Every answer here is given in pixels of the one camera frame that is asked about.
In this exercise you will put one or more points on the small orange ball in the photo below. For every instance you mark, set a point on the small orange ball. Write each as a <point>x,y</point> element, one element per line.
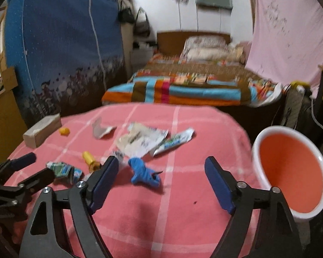
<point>64,131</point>

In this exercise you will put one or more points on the black hanging handbag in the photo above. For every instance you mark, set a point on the black hanging handbag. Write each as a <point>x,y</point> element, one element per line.
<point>126,14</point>

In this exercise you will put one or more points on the wooden bed headboard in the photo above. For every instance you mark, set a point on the wooden bed headboard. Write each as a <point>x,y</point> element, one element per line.
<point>172,39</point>

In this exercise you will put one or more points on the yellow power strip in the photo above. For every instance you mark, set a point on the yellow power strip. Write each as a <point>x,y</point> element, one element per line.
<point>297,85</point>

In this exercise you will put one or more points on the blue fabric wardrobe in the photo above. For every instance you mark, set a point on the blue fabric wardrobe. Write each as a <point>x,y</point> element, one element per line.
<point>62,45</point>

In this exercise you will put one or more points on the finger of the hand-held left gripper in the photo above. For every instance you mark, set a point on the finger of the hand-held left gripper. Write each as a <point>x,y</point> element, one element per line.
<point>40,177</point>
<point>24,159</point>

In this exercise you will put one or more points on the yellow folded cloth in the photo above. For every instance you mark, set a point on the yellow folded cloth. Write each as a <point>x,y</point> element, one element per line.
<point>238,51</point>

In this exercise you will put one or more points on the colourful striped blanket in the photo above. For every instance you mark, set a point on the colourful striped blanket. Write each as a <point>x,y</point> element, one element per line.
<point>191,86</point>

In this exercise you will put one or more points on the white bin with orange inside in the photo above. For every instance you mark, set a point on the white bin with orange inside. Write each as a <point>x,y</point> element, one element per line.
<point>290,172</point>

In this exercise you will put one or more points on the floral pillow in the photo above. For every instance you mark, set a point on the floral pillow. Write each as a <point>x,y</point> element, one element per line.
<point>204,43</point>

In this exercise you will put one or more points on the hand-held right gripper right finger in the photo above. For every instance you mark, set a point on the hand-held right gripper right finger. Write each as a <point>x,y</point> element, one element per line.
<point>218,185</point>

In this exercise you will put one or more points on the wooden cabinet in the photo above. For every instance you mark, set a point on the wooden cabinet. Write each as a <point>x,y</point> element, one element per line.
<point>2,118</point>

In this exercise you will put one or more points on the grey hanging handbag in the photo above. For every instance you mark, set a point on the grey hanging handbag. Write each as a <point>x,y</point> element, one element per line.
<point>142,22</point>

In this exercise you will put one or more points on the brown patterned bag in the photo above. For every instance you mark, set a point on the brown patterned bag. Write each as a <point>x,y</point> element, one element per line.
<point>292,107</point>

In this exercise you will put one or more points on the pink hanging sheet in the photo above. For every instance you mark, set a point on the pink hanging sheet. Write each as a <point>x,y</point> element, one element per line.
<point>288,32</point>

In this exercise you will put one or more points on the green and white packet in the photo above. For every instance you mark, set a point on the green and white packet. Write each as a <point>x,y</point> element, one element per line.
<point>62,170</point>

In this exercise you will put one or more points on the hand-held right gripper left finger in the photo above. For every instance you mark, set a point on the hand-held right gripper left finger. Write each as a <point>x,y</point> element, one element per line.
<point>103,185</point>

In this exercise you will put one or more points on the beige tissue box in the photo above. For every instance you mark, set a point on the beige tissue box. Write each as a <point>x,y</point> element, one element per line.
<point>41,130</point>

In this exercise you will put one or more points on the grey torn wrapper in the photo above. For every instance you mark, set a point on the grey torn wrapper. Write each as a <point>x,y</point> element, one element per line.
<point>101,130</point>

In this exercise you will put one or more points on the pink checkered blanket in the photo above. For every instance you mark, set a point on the pink checkered blanket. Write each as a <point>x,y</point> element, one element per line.
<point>164,215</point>

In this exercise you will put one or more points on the blue toy figure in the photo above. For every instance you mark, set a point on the blue toy figure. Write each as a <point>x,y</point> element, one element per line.
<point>144,173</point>

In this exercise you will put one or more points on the yellow small bottle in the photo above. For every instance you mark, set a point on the yellow small bottle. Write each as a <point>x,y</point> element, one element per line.
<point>90,160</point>

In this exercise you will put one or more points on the cream pillow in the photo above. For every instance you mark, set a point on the cream pillow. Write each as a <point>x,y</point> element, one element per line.
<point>204,54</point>

